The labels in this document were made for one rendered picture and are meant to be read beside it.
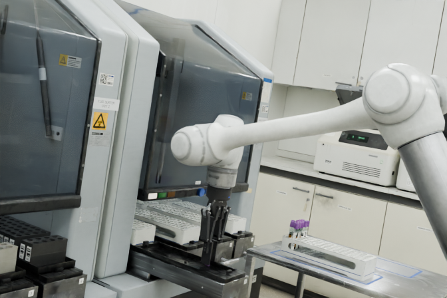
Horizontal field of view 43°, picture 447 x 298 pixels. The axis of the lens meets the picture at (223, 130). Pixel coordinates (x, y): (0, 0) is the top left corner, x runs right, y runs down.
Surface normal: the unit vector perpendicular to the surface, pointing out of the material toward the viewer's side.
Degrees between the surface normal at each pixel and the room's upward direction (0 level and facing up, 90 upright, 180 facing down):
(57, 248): 90
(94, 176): 90
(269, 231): 90
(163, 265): 90
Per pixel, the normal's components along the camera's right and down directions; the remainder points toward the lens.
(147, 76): 0.82, 0.16
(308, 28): -0.55, -0.04
